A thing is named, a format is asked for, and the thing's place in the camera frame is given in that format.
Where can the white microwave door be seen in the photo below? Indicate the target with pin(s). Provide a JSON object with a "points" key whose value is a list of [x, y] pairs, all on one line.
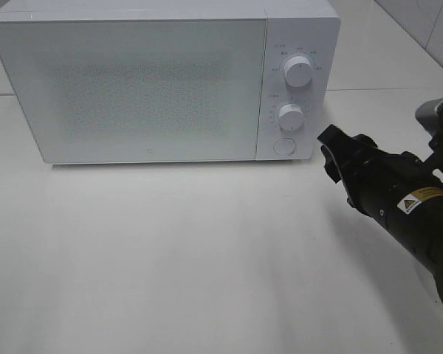
{"points": [[137, 91]]}

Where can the white microwave oven body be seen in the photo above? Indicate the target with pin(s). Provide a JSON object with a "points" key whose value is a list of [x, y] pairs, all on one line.
{"points": [[308, 27]]}

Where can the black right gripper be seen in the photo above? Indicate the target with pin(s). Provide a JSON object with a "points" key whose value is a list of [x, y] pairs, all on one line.
{"points": [[377, 182]]}

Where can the white upper power knob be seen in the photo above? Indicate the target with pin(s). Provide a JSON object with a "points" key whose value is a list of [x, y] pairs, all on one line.
{"points": [[298, 70]]}

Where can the white lower timer knob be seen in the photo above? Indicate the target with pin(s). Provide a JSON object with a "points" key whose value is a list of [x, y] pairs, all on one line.
{"points": [[290, 117]]}

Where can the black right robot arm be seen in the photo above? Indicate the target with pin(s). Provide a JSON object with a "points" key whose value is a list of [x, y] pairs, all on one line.
{"points": [[421, 234]]}

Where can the white round door button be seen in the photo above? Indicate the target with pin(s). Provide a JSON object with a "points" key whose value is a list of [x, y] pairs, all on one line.
{"points": [[284, 147]]}

